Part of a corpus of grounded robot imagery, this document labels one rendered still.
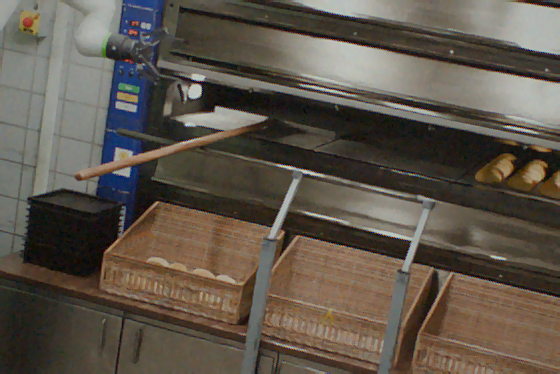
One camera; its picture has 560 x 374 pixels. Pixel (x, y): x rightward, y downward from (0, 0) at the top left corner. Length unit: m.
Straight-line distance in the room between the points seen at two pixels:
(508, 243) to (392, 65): 0.79
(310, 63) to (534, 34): 0.84
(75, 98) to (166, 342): 1.18
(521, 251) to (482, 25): 0.84
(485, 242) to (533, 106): 0.53
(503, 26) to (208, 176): 1.29
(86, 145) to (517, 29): 1.80
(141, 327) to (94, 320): 0.19
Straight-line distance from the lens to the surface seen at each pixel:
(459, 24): 4.60
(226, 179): 4.90
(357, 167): 4.73
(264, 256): 4.25
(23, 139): 5.27
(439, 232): 4.69
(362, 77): 4.68
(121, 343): 4.60
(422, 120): 4.50
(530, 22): 4.58
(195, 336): 4.48
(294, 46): 4.78
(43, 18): 5.13
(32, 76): 5.22
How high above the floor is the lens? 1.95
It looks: 13 degrees down
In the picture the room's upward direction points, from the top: 10 degrees clockwise
